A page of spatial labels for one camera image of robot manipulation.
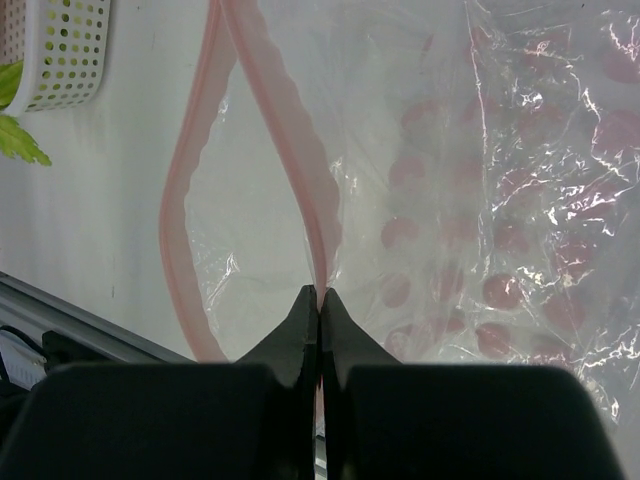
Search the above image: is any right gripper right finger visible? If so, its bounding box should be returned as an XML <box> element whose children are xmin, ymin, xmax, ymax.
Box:
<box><xmin>320</xmin><ymin>289</ymin><xmax>405</xmax><ymax>479</ymax></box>

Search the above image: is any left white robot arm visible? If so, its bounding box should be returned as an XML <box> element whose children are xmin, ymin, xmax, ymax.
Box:
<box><xmin>1</xmin><ymin>325</ymin><xmax>51</xmax><ymax>401</ymax></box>

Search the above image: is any clear pink-dotted zip bag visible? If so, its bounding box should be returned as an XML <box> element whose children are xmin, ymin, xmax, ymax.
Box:
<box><xmin>160</xmin><ymin>1</ymin><xmax>639</xmax><ymax>428</ymax></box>

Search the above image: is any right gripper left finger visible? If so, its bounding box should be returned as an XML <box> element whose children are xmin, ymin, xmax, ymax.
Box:
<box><xmin>236</xmin><ymin>285</ymin><xmax>318</xmax><ymax>479</ymax></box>

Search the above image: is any aluminium mounting rail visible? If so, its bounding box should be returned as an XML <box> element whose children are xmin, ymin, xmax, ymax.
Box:
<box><xmin>1</xmin><ymin>273</ymin><xmax>190</xmax><ymax>363</ymax></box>

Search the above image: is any white perforated plastic basket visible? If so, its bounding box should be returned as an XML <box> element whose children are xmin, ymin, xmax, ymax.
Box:
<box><xmin>1</xmin><ymin>0</ymin><xmax>111</xmax><ymax>117</ymax></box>

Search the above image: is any green celery stalk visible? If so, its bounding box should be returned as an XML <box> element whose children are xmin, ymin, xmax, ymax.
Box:
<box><xmin>0</xmin><ymin>60</ymin><xmax>52</xmax><ymax>166</ymax></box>

